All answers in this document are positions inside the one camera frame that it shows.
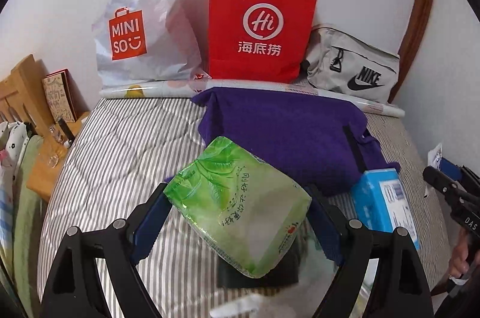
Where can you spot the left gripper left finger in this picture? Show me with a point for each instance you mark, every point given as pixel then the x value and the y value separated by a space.
pixel 73 287

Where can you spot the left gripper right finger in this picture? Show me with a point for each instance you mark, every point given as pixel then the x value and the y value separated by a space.
pixel 399 288

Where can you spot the blue tissue pack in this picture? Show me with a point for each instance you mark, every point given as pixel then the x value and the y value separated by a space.
pixel 381 204

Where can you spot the green tissue pack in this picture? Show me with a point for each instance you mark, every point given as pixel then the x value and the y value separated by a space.
pixel 247 211

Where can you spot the person's right hand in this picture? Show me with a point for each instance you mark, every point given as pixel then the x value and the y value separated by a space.
pixel 458 265

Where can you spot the striped mattress pad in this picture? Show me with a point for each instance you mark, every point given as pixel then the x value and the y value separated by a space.
pixel 128 146

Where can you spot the green bed sheet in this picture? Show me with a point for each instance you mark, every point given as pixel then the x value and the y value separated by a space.
pixel 30 211

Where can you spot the wooden side shelf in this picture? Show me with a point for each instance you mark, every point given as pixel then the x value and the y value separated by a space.
pixel 46 157

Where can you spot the purple towel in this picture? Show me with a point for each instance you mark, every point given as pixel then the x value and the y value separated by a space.
pixel 314 140

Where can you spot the white spotted plush toy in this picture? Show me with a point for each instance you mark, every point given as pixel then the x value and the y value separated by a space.
pixel 14 140

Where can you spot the rolled white poster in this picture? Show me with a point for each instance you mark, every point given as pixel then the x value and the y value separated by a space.
pixel 189 88

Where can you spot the brown patterned notebook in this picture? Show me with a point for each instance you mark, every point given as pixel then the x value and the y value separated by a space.
pixel 58 96

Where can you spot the beige Nike waist bag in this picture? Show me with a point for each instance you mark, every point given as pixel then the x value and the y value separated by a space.
pixel 339 62

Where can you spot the white Miniso plastic bag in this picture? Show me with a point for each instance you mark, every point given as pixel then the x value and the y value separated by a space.
pixel 139 41

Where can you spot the red Haidilao paper bag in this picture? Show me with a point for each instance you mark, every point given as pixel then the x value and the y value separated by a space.
pixel 258 39

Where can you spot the brown wooden door frame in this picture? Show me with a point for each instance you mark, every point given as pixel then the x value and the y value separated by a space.
pixel 412 39

